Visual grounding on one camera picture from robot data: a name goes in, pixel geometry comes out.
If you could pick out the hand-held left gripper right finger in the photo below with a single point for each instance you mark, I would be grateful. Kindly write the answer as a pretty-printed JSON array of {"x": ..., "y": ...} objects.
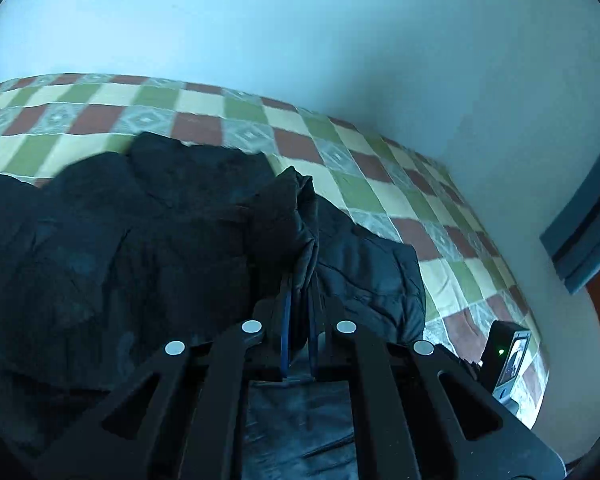
[{"x": 312, "y": 332}]

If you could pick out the black puffer jacket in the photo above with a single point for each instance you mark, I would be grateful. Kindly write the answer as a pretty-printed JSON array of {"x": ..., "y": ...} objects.
[{"x": 130, "y": 260}]

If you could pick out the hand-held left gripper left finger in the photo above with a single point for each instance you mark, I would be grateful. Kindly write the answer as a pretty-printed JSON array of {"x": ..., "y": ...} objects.
[{"x": 286, "y": 327}]

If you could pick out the blue curtain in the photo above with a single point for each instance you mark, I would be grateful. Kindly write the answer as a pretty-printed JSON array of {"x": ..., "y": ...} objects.
[{"x": 580, "y": 245}]

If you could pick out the checkered bed blanket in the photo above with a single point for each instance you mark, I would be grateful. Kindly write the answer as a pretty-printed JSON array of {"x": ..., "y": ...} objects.
[{"x": 205, "y": 110}]

